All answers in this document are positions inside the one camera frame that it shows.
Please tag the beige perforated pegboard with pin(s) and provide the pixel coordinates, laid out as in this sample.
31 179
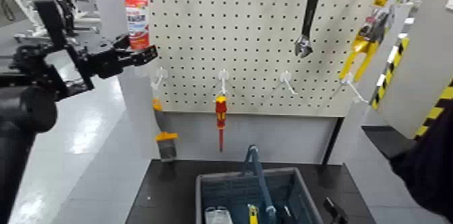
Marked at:
247 34

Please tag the white pegboard hook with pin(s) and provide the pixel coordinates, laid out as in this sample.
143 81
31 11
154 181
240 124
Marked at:
348 81
285 76
223 75
161 74

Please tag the grey partition panel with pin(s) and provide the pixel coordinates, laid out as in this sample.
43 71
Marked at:
138 119

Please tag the grey panel with hazard tape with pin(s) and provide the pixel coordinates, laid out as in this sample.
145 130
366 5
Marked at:
421 59

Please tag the red white glue tube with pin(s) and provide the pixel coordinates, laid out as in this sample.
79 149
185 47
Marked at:
137 20

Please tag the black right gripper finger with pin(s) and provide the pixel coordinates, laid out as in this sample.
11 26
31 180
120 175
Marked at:
336 212

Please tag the red yellow screwdriver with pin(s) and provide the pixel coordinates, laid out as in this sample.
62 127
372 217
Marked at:
221 112

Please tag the silver white packaged item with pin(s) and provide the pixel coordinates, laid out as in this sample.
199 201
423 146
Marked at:
217 215

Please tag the black steel adjustable wrench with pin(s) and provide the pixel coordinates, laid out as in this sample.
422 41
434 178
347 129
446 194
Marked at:
309 13

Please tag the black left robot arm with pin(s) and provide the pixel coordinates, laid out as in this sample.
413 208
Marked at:
21 112

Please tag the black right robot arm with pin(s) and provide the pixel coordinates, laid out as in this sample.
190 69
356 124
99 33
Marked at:
431 168

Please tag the black pegboard support post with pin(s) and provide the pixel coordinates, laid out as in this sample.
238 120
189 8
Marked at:
331 140

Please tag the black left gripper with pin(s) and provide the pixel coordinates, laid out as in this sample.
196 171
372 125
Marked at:
106 59

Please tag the white robot stand frame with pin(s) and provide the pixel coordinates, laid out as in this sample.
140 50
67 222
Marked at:
86 23

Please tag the teal and grey plastic crate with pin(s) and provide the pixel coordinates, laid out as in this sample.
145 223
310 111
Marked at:
304 197

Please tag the small yellow tool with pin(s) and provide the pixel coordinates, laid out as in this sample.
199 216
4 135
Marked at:
253 215

